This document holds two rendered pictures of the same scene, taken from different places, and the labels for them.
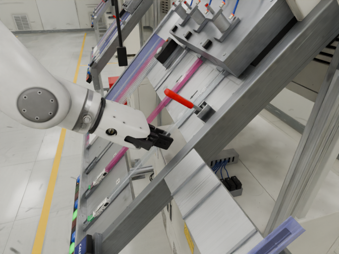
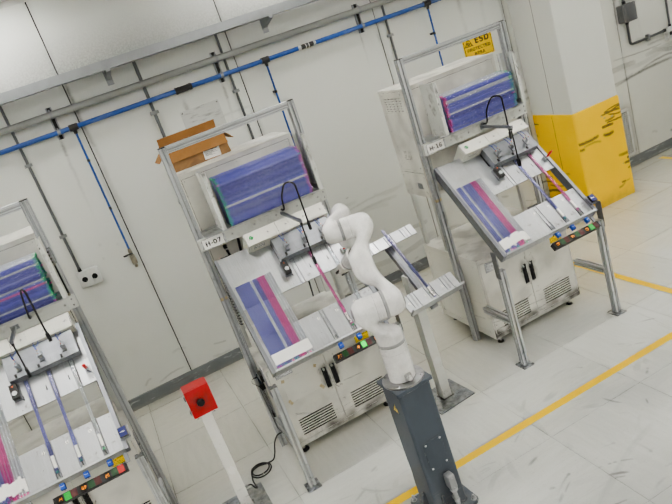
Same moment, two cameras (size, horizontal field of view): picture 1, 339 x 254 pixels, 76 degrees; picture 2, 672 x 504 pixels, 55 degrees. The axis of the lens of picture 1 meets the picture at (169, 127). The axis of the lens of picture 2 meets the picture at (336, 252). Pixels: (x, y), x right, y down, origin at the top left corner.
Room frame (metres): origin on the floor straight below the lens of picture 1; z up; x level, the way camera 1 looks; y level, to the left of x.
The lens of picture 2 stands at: (0.49, 3.36, 2.19)
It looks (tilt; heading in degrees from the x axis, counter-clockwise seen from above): 18 degrees down; 269
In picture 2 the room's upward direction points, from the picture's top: 19 degrees counter-clockwise
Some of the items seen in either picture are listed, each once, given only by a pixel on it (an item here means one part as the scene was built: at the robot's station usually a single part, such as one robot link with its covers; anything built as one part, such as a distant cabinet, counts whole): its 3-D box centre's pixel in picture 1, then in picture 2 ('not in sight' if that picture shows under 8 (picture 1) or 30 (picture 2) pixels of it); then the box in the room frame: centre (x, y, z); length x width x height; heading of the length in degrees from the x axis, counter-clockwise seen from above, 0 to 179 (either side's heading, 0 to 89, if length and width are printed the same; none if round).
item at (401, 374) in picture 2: not in sight; (397, 360); (0.33, 0.83, 0.79); 0.19 x 0.19 x 0.18
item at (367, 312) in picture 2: not in sight; (376, 321); (0.37, 0.83, 1.00); 0.19 x 0.12 x 0.24; 2
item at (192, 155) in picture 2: not in sight; (212, 139); (0.86, -0.46, 1.82); 0.68 x 0.30 x 0.20; 16
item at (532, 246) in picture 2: not in sight; (507, 231); (-0.70, -0.54, 0.65); 1.01 x 0.73 x 1.29; 106
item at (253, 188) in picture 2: not in sight; (262, 184); (0.67, -0.21, 1.52); 0.51 x 0.13 x 0.27; 16
